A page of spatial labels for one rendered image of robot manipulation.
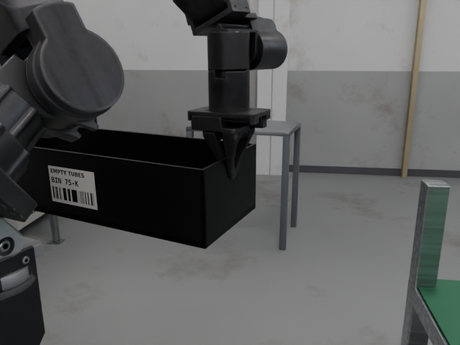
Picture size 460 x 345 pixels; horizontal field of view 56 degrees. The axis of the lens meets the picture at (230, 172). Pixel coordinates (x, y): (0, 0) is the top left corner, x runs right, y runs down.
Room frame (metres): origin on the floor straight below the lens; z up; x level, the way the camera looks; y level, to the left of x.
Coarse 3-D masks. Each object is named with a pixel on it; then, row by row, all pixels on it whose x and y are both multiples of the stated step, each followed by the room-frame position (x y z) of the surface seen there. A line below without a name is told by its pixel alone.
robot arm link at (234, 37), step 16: (208, 32) 0.59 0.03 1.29; (224, 32) 0.57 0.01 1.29; (240, 32) 0.58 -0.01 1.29; (256, 32) 0.62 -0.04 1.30; (208, 48) 0.59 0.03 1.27; (224, 48) 0.58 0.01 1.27; (240, 48) 0.58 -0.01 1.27; (256, 48) 0.62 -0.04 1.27; (208, 64) 0.60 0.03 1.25; (224, 64) 0.58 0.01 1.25; (240, 64) 0.58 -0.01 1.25
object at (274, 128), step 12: (276, 120) 3.10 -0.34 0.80; (192, 132) 2.86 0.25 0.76; (264, 132) 2.68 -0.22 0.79; (276, 132) 2.66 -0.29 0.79; (288, 132) 2.63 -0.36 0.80; (300, 132) 3.03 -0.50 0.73; (288, 144) 2.63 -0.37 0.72; (300, 144) 3.06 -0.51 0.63; (288, 156) 2.64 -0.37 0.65; (288, 168) 2.65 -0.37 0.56; (288, 180) 2.67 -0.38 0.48
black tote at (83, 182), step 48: (48, 144) 0.89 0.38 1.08; (96, 144) 0.83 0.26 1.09; (144, 144) 0.78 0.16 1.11; (192, 144) 0.73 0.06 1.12; (48, 192) 0.66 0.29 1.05; (96, 192) 0.61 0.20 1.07; (144, 192) 0.57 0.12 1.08; (192, 192) 0.54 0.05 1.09; (240, 192) 0.63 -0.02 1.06; (192, 240) 0.54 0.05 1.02
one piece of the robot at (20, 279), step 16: (32, 240) 0.50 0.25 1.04; (16, 256) 0.45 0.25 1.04; (32, 256) 0.47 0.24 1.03; (0, 272) 0.43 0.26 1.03; (16, 272) 0.45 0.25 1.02; (32, 272) 0.47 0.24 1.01; (0, 288) 0.43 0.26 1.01; (16, 288) 0.44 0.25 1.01; (32, 288) 0.46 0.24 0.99; (0, 304) 0.43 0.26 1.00; (16, 304) 0.44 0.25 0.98; (32, 304) 0.46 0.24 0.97; (0, 320) 0.42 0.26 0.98; (16, 320) 0.44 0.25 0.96; (32, 320) 0.46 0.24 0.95; (0, 336) 0.42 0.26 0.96; (16, 336) 0.44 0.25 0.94; (32, 336) 0.46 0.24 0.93
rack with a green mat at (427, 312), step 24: (432, 192) 0.54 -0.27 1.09; (432, 216) 0.54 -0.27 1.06; (432, 240) 0.54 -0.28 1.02; (432, 264) 0.54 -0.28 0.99; (408, 288) 0.57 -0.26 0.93; (432, 288) 0.54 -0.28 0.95; (456, 288) 0.54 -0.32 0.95; (408, 312) 0.55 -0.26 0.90; (432, 312) 0.48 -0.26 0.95; (456, 312) 0.48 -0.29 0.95; (408, 336) 0.54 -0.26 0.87; (432, 336) 0.46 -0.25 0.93; (456, 336) 0.43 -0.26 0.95
